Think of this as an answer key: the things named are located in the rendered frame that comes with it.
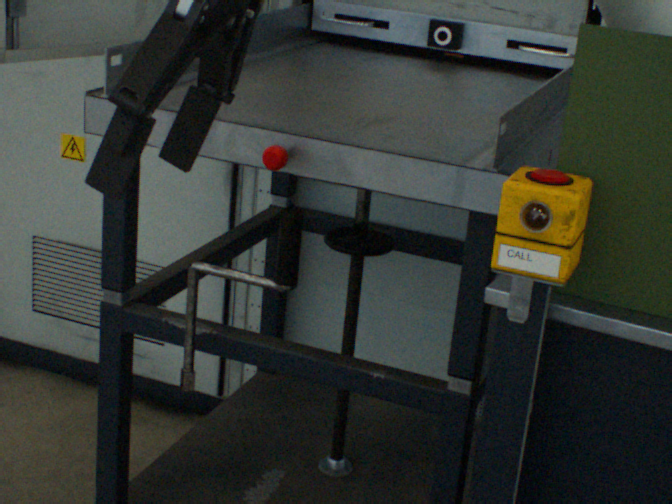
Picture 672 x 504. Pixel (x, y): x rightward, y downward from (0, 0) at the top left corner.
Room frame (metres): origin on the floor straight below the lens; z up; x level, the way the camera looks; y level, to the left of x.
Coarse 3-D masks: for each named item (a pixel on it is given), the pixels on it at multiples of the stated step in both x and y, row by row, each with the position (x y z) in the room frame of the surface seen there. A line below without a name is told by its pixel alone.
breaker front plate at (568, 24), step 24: (336, 0) 2.21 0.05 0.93; (360, 0) 2.20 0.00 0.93; (384, 0) 2.18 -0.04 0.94; (408, 0) 2.17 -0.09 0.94; (432, 0) 2.15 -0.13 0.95; (456, 0) 2.13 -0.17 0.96; (480, 0) 2.12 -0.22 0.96; (504, 0) 2.10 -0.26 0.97; (528, 0) 2.09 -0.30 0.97; (552, 0) 2.07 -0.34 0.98; (576, 0) 2.06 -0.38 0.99; (504, 24) 2.10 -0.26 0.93; (528, 24) 2.09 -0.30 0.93; (552, 24) 2.07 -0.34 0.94; (576, 24) 2.06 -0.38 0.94
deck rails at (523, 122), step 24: (264, 24) 2.03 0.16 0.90; (288, 24) 2.13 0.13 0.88; (120, 48) 1.58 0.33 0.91; (264, 48) 2.03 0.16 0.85; (288, 48) 2.07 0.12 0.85; (120, 72) 1.59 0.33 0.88; (192, 72) 1.77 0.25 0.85; (528, 96) 1.51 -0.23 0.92; (552, 96) 1.67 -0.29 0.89; (504, 120) 1.39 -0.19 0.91; (528, 120) 1.53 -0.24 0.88; (552, 120) 1.68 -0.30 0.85; (504, 144) 1.41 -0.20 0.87; (480, 168) 1.37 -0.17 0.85
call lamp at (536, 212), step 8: (536, 200) 1.11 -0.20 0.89; (528, 208) 1.11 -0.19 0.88; (536, 208) 1.10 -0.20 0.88; (544, 208) 1.10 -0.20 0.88; (520, 216) 1.12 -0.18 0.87; (528, 216) 1.10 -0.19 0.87; (536, 216) 1.10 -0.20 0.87; (544, 216) 1.10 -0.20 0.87; (552, 216) 1.10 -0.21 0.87; (528, 224) 1.10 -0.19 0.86; (536, 224) 1.10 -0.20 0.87; (544, 224) 1.10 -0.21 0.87; (536, 232) 1.11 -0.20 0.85
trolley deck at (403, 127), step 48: (336, 48) 2.15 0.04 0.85; (96, 96) 1.56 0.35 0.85; (240, 96) 1.65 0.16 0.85; (288, 96) 1.68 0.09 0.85; (336, 96) 1.71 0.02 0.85; (384, 96) 1.75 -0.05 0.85; (432, 96) 1.79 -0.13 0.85; (480, 96) 1.82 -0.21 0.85; (240, 144) 1.48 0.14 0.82; (288, 144) 1.46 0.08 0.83; (336, 144) 1.43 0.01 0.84; (384, 144) 1.44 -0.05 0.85; (432, 144) 1.47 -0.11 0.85; (480, 144) 1.50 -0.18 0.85; (528, 144) 1.52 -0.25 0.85; (384, 192) 1.41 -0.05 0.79; (432, 192) 1.39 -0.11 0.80; (480, 192) 1.37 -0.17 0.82
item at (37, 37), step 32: (0, 0) 1.74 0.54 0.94; (32, 0) 1.82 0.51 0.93; (64, 0) 1.86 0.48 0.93; (96, 0) 1.91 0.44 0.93; (128, 0) 1.96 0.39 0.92; (160, 0) 2.02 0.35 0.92; (0, 32) 1.74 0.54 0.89; (32, 32) 1.82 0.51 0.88; (64, 32) 1.86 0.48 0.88; (96, 32) 1.91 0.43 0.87; (128, 32) 1.97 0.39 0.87
